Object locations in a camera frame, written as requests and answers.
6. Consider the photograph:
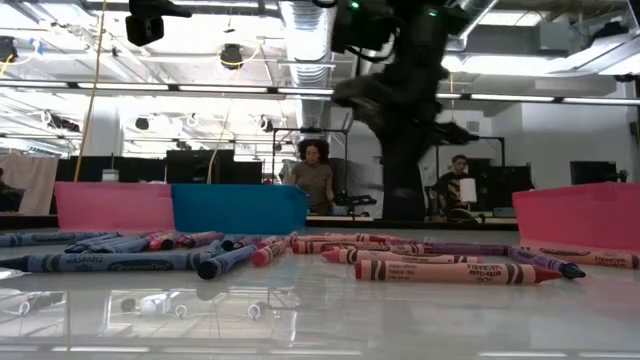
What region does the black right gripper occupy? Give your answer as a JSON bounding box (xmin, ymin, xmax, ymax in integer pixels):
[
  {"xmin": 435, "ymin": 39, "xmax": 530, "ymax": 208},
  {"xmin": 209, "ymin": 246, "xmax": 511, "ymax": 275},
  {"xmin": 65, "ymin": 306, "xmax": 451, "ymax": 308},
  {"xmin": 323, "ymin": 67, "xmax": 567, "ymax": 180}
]
[{"xmin": 332, "ymin": 54, "xmax": 479, "ymax": 164}]

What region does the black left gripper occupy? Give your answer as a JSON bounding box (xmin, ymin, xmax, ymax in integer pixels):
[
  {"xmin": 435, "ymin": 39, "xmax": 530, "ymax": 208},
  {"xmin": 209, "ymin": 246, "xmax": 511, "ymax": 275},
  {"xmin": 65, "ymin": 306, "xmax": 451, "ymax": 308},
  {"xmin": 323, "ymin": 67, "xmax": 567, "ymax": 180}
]
[{"xmin": 124, "ymin": 0, "xmax": 194, "ymax": 47}]

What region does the black cabinet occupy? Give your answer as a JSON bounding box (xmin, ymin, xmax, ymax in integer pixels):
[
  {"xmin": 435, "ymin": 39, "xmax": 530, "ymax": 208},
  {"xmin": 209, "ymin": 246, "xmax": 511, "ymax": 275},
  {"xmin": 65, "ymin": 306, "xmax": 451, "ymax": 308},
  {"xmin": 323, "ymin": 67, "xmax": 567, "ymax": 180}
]
[{"xmin": 382, "ymin": 149, "xmax": 426, "ymax": 221}]

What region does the person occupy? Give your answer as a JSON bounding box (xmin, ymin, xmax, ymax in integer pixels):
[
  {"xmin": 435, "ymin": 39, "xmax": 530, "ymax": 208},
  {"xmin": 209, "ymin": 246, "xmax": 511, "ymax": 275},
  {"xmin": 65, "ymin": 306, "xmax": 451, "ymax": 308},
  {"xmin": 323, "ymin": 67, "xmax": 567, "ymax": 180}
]
[
  {"xmin": 287, "ymin": 138, "xmax": 336, "ymax": 216},
  {"xmin": 432, "ymin": 154, "xmax": 484, "ymax": 222}
]

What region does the white paper roll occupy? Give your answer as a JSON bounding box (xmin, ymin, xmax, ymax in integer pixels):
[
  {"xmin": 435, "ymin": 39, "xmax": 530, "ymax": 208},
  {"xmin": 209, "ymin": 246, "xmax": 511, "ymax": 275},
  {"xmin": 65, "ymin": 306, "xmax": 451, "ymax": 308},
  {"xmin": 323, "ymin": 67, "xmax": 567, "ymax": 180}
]
[{"xmin": 458, "ymin": 177, "xmax": 478, "ymax": 204}]

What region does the black ceiling dome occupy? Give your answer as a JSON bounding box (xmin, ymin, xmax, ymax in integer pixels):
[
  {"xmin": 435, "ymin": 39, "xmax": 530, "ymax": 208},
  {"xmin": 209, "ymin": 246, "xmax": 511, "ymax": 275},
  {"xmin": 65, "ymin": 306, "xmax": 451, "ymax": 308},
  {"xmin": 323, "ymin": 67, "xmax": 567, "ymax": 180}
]
[{"xmin": 219, "ymin": 43, "xmax": 245, "ymax": 70}]

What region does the long ceiling light strip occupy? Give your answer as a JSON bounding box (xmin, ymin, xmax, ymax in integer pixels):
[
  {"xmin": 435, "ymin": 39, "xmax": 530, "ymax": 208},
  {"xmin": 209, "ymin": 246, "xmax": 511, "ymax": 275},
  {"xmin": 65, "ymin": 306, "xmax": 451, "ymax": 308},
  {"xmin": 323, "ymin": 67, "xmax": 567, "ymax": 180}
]
[
  {"xmin": 434, "ymin": 92, "xmax": 640, "ymax": 106},
  {"xmin": 0, "ymin": 79, "xmax": 335, "ymax": 97}
]

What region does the pink crayon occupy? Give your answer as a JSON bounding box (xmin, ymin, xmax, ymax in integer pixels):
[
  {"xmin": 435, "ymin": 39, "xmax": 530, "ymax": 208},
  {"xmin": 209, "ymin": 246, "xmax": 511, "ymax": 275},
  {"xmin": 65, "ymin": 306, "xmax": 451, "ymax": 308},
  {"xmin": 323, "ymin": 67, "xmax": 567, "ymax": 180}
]
[{"xmin": 322, "ymin": 248, "xmax": 484, "ymax": 265}]

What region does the black monitor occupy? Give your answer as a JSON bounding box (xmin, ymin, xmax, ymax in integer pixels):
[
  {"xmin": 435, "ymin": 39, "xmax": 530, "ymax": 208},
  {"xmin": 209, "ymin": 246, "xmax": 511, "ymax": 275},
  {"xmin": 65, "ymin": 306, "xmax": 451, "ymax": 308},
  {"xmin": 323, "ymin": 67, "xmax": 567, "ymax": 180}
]
[
  {"xmin": 569, "ymin": 160, "xmax": 630, "ymax": 186},
  {"xmin": 482, "ymin": 164, "xmax": 534, "ymax": 209}
]

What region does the blue plastic tray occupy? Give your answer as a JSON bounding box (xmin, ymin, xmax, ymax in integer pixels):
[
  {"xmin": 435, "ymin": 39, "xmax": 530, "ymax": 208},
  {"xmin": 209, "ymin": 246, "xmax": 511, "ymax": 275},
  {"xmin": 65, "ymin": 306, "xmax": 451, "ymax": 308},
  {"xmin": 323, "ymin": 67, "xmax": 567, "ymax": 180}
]
[{"xmin": 171, "ymin": 183, "xmax": 310, "ymax": 235}]

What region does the large pink plastic tray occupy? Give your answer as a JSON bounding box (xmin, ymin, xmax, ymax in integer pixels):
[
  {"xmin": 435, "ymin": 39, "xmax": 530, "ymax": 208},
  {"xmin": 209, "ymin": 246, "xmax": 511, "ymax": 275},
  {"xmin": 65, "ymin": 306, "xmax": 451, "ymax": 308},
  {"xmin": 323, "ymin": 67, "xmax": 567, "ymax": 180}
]
[{"xmin": 54, "ymin": 181, "xmax": 176, "ymax": 232}]

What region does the beige curtain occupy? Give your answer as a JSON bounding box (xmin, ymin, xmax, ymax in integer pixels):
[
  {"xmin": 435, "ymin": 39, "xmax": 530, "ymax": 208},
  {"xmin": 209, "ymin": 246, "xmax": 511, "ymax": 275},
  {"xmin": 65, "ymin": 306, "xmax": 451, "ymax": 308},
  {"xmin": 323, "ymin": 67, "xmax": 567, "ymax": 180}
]
[{"xmin": 0, "ymin": 152, "xmax": 60, "ymax": 216}]

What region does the small pink plastic tray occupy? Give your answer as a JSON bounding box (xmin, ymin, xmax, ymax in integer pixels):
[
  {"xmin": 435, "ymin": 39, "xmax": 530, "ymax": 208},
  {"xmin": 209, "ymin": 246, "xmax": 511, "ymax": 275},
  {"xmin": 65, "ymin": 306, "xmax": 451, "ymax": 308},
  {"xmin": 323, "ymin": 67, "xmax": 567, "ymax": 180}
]
[{"xmin": 512, "ymin": 182, "xmax": 640, "ymax": 253}]

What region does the yellow hanging cable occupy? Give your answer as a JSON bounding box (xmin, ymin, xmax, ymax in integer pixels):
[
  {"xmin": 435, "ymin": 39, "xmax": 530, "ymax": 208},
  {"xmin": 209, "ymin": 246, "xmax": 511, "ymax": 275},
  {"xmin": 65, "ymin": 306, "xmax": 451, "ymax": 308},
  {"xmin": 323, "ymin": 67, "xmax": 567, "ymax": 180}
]
[{"xmin": 73, "ymin": 0, "xmax": 109, "ymax": 184}]

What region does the black partition wall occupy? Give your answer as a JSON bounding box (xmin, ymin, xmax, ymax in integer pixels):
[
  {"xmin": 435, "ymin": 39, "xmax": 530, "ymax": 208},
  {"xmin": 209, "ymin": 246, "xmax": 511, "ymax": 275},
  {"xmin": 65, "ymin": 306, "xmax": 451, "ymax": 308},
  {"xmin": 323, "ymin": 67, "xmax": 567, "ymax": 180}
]
[{"xmin": 54, "ymin": 148, "xmax": 265, "ymax": 185}]

